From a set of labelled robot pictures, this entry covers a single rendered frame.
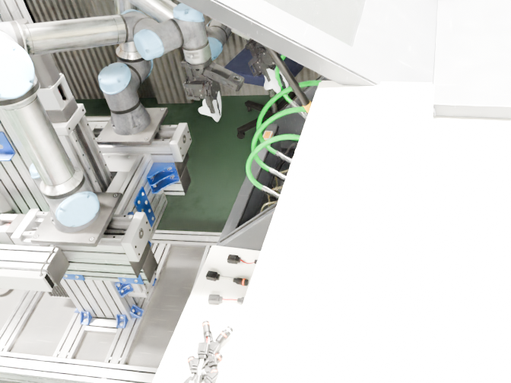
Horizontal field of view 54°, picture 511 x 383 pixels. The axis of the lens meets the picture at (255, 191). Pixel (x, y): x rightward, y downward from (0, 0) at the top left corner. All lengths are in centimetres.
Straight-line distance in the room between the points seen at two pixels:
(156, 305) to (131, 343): 22
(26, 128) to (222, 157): 225
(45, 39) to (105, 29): 16
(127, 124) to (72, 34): 61
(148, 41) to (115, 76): 55
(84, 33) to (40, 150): 32
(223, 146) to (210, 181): 36
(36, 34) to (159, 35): 30
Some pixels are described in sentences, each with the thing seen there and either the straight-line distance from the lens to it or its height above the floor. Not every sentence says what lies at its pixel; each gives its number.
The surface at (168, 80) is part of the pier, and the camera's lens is 402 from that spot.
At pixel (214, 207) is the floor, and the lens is 307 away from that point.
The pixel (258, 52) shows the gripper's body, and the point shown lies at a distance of 171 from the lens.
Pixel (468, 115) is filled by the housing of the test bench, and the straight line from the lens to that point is 108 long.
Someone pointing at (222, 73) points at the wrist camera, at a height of 139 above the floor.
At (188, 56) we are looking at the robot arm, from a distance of 145.
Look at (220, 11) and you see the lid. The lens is 102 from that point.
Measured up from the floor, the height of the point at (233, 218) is 95.
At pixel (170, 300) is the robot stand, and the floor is 21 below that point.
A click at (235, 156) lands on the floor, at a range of 342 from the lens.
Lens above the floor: 209
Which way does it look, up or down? 42 degrees down
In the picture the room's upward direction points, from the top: 11 degrees counter-clockwise
